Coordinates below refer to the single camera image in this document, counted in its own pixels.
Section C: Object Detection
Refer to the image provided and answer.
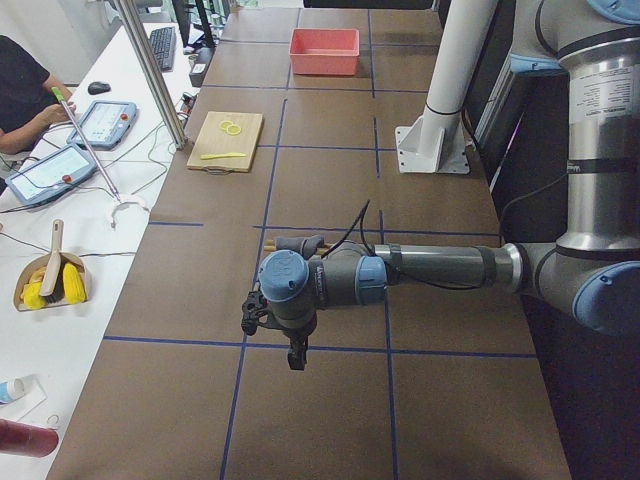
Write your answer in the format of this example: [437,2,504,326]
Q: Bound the far teach pendant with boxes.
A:
[78,101,138,151]

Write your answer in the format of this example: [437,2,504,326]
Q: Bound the yellow plastic knife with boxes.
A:
[199,152,247,161]

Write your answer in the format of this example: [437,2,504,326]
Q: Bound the beige dustpan with brush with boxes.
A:
[13,219,90,311]

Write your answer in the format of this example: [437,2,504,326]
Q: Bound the black keyboard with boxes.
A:
[149,26,176,72]

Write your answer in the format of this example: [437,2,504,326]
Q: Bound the red bottle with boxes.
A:
[0,419,59,458]

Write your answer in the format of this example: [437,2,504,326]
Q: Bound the white camera pole mount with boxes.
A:
[395,1,475,174]

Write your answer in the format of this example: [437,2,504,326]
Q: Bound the front lemon slice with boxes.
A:
[225,123,242,136]

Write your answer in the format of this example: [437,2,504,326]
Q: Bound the yellow cloth in dustpan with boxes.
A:
[19,261,88,310]

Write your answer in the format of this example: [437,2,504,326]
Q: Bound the aluminium frame post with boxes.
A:
[114,0,188,150]

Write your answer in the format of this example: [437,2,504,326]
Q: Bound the white tray rack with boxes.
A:
[263,239,333,254]

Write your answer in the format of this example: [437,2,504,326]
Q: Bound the pink plastic bin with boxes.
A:
[289,28,360,76]

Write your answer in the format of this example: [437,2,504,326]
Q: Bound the white tube bottle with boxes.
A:
[0,378,26,405]

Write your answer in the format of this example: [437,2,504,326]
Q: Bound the wooden cutting board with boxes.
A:
[187,111,263,173]

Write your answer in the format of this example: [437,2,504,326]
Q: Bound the near teach pendant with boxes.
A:
[6,145,97,206]

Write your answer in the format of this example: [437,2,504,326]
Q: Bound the teach pendant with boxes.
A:
[6,145,97,206]
[78,101,138,151]

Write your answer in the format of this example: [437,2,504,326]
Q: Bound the black computer mouse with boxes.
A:
[87,81,111,95]

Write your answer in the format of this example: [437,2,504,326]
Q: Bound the grey and pink cloth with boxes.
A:
[274,235,325,258]

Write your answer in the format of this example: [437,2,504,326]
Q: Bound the person in black shirt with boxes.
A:
[1,35,76,155]

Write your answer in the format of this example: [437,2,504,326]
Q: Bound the reacher grabber tool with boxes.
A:
[51,87,149,229]

